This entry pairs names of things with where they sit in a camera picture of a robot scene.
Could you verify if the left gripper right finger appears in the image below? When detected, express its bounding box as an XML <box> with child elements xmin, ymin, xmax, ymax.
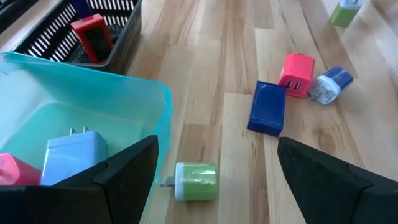
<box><xmin>277</xmin><ymin>136</ymin><xmax>398</xmax><ymax>224</ymax></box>

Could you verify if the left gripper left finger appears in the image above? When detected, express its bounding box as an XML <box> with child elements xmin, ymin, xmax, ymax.
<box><xmin>0</xmin><ymin>135</ymin><xmax>159</xmax><ymax>224</ymax></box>

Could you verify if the lavender wall charger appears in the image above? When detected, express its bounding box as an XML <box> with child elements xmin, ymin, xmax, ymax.
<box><xmin>40</xmin><ymin>126</ymin><xmax>108</xmax><ymax>187</ymax></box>

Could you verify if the pink wall charger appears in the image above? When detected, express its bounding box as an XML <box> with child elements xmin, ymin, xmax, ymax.
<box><xmin>0</xmin><ymin>152</ymin><xmax>42</xmax><ymax>187</ymax></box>

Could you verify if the purple white usb charger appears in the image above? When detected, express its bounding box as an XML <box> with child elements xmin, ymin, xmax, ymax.
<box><xmin>308</xmin><ymin>65</ymin><xmax>354</xmax><ymax>106</ymax></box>

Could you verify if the dark purple plastic box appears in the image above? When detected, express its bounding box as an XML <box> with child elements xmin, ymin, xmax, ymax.
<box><xmin>247</xmin><ymin>80</ymin><xmax>287</xmax><ymax>138</ymax></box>

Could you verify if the pink dual usb charger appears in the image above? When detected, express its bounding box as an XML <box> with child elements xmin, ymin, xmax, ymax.
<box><xmin>278</xmin><ymin>52</ymin><xmax>316</xmax><ymax>99</ymax></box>

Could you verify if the red box with dark face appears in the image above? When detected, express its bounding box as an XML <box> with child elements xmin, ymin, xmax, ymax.
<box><xmin>70</xmin><ymin>13</ymin><xmax>115</xmax><ymax>65</ymax></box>

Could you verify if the dark blue plastic box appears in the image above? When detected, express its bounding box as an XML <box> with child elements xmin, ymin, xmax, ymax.
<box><xmin>70</xmin><ymin>0</ymin><xmax>94</xmax><ymax>19</ymax></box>

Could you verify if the teal translucent plastic bin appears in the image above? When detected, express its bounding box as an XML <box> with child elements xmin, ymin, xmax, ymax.
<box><xmin>0</xmin><ymin>51</ymin><xmax>174</xmax><ymax>224</ymax></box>

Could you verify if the black slotted plastic basket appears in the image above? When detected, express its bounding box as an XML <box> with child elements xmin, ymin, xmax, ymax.
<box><xmin>12</xmin><ymin>0</ymin><xmax>143</xmax><ymax>75</ymax></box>

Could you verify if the black aluminium table frame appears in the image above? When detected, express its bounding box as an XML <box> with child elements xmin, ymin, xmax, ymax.
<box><xmin>0</xmin><ymin>0</ymin><xmax>41</xmax><ymax>35</ymax></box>

